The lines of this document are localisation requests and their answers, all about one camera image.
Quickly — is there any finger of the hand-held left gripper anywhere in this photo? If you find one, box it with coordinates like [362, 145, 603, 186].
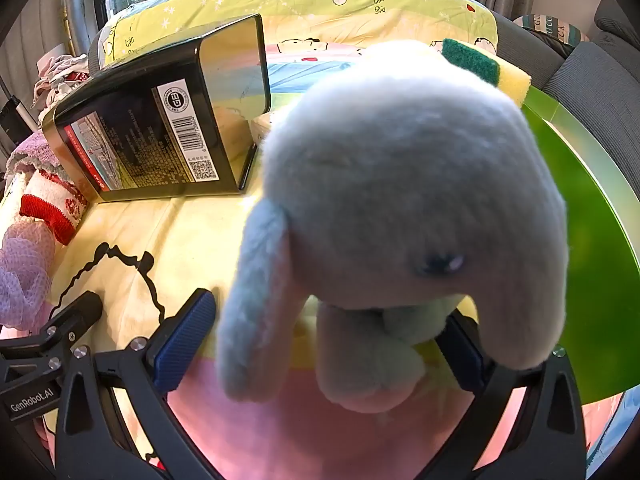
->
[0, 290, 104, 376]

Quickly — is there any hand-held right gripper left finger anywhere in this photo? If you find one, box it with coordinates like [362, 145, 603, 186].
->
[55, 288, 221, 480]

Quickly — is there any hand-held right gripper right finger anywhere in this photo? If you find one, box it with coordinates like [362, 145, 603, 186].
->
[415, 310, 587, 480]

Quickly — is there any green cardboard box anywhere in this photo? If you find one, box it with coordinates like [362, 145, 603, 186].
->
[520, 85, 640, 406]

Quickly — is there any blue plush elephant toy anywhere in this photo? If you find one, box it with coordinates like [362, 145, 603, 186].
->
[216, 40, 570, 413]

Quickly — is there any yellow and green sponge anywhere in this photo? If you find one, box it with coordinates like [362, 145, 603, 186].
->
[440, 37, 533, 108]

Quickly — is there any purple mesh bath pouf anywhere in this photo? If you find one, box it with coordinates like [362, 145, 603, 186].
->
[0, 222, 56, 328]

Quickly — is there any cartoon printed blanket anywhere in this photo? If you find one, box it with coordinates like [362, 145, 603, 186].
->
[0, 0, 626, 480]

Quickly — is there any red and white towel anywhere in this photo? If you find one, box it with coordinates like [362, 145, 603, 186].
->
[19, 169, 88, 246]

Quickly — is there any black tin box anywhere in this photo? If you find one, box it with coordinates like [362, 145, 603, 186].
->
[41, 13, 272, 203]

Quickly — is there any pile of clothes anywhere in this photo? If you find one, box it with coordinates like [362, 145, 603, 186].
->
[32, 52, 91, 111]

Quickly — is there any grey sofa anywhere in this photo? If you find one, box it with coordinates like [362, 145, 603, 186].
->
[492, 0, 640, 161]

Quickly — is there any patterned cushion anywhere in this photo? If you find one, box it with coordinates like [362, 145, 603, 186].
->
[515, 12, 591, 58]

